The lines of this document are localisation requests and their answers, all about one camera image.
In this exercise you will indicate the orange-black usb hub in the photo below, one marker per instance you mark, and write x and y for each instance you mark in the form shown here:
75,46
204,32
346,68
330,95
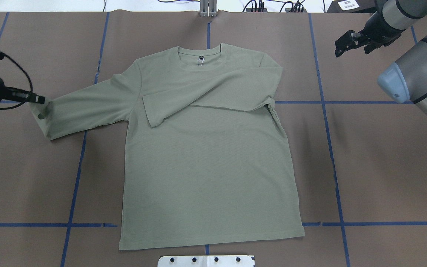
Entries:
294,7
254,6

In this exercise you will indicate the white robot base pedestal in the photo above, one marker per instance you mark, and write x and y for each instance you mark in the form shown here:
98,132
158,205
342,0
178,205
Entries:
207,261

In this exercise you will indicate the black box with label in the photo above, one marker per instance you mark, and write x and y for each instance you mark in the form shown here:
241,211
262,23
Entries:
352,6

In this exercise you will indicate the aluminium frame post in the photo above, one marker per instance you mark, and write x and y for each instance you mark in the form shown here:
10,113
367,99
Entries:
208,8

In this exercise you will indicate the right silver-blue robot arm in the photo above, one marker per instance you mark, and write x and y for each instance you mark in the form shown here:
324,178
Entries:
406,78

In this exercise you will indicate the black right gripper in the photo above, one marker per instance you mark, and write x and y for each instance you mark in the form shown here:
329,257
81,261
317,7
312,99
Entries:
377,32

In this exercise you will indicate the olive green long-sleeve shirt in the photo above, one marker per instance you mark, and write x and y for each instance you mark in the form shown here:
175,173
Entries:
207,160

